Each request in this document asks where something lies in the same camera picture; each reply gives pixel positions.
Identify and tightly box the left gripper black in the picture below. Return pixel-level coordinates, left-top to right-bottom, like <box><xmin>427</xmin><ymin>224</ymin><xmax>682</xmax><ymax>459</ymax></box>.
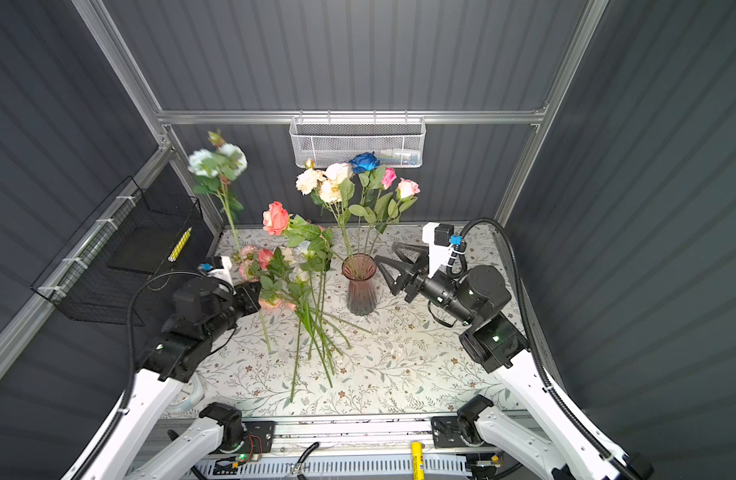
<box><xmin>202</xmin><ymin>278</ymin><xmax>261</xmax><ymax>349</ymax></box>

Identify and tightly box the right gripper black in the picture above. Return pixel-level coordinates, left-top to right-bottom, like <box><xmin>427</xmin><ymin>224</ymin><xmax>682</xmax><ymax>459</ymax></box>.
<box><xmin>376</xmin><ymin>241</ymin><xmax>475</xmax><ymax>329</ymax></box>

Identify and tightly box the coral red rose stem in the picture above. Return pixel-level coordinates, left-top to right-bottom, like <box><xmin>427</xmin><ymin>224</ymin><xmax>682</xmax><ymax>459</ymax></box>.
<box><xmin>263</xmin><ymin>201</ymin><xmax>334</xmax><ymax>272</ymax></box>

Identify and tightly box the light pink rose stem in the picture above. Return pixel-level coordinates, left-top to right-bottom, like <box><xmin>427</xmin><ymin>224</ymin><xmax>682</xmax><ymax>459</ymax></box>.
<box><xmin>369</xmin><ymin>179</ymin><xmax>421</xmax><ymax>255</ymax></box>

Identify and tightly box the magenta rose stem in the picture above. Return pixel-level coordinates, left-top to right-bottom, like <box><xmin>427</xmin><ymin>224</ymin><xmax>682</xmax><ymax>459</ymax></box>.
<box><xmin>365</xmin><ymin>166</ymin><xmax>397</xmax><ymax>255</ymax></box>

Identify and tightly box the blue rose stem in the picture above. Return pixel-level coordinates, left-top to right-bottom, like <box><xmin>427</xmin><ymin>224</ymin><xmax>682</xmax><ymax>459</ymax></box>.
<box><xmin>349</xmin><ymin>152</ymin><xmax>380</xmax><ymax>229</ymax></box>

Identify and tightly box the white peony flower stem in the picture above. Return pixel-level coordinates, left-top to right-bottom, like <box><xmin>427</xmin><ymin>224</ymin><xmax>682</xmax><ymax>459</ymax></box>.
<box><xmin>295</xmin><ymin>159</ymin><xmax>345</xmax><ymax>232</ymax></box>

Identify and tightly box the cream pink rose stem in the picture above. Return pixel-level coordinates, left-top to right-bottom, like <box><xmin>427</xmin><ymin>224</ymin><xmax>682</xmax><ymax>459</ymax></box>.
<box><xmin>325</xmin><ymin>163</ymin><xmax>356</xmax><ymax>259</ymax></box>

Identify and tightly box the white green peony stem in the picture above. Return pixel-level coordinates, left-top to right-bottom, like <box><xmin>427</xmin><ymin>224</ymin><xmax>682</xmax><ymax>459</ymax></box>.
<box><xmin>186</xmin><ymin>130</ymin><xmax>273</xmax><ymax>355</ymax></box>

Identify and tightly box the bundle of artificial flowers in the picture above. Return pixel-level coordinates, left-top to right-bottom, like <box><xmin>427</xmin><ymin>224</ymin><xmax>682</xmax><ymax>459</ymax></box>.
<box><xmin>232</xmin><ymin>239</ymin><xmax>372</xmax><ymax>407</ymax></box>

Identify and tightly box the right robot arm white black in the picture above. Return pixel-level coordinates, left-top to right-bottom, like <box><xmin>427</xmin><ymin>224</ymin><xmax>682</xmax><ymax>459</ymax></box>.
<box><xmin>375</xmin><ymin>243</ymin><xmax>655</xmax><ymax>479</ymax></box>

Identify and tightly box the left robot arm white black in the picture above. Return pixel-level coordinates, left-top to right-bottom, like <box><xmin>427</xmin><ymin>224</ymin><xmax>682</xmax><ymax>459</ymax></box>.
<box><xmin>64</xmin><ymin>273</ymin><xmax>261</xmax><ymax>479</ymax></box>

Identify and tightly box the pink glass vase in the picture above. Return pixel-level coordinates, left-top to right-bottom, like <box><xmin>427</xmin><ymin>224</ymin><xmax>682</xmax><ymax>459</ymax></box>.
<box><xmin>342</xmin><ymin>253</ymin><xmax>378</xmax><ymax>316</ymax></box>

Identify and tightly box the yellow marker in black basket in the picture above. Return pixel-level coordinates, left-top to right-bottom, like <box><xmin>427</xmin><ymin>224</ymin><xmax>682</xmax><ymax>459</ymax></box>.
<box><xmin>167</xmin><ymin>227</ymin><xmax>192</xmax><ymax>263</ymax></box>

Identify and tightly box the floral patterned table mat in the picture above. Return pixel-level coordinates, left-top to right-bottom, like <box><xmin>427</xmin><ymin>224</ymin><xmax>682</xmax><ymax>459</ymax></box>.
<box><xmin>157</xmin><ymin>224</ymin><xmax>525</xmax><ymax>420</ymax></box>

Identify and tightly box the small white clock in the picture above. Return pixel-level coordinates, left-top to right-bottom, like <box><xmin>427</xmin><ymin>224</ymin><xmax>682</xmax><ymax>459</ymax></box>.
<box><xmin>170</xmin><ymin>374</ymin><xmax>205</xmax><ymax>413</ymax></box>

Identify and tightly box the bottle in white basket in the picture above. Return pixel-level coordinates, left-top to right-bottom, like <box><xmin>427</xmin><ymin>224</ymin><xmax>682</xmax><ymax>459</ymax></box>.
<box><xmin>377</xmin><ymin>148</ymin><xmax>423</xmax><ymax>168</ymax></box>

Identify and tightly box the yellow tool at front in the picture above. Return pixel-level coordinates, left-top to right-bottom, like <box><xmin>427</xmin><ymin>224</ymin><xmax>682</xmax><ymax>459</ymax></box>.
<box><xmin>411</xmin><ymin>442</ymin><xmax>425</xmax><ymax>480</ymax></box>

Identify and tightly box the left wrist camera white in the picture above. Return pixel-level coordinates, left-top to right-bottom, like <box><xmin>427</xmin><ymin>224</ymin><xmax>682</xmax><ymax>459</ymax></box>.
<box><xmin>198</xmin><ymin>256</ymin><xmax>233</xmax><ymax>292</ymax></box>

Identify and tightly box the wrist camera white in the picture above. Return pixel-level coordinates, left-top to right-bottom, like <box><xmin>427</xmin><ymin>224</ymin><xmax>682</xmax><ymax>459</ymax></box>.
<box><xmin>422</xmin><ymin>222</ymin><xmax>467</xmax><ymax>278</ymax></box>
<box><xmin>198</xmin><ymin>256</ymin><xmax>233</xmax><ymax>292</ymax></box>

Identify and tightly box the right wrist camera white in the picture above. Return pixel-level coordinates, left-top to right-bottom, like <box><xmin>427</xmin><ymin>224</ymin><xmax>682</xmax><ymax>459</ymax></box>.
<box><xmin>422</xmin><ymin>222</ymin><xmax>467</xmax><ymax>278</ymax></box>

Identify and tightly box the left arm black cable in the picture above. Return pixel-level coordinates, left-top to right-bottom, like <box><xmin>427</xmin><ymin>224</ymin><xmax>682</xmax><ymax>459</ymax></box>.
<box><xmin>73</xmin><ymin>271</ymin><xmax>225</xmax><ymax>480</ymax></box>

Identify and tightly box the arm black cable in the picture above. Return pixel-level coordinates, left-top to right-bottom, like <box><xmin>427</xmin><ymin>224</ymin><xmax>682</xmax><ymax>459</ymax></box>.
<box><xmin>451</xmin><ymin>218</ymin><xmax>645</xmax><ymax>480</ymax></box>
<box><xmin>73</xmin><ymin>271</ymin><xmax>225</xmax><ymax>480</ymax></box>

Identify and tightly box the black wire basket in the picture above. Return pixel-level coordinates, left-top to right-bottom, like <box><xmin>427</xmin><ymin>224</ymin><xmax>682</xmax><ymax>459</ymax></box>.
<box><xmin>31</xmin><ymin>177</ymin><xmax>211</xmax><ymax>325</ymax></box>

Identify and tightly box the white wire mesh basket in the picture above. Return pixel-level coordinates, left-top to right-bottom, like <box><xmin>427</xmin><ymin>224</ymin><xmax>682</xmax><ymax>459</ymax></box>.
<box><xmin>289</xmin><ymin>116</ymin><xmax>427</xmax><ymax>169</ymax></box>

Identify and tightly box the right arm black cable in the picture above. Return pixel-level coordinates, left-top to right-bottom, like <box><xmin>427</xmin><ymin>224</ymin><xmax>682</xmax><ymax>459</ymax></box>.
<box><xmin>451</xmin><ymin>218</ymin><xmax>645</xmax><ymax>480</ymax></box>

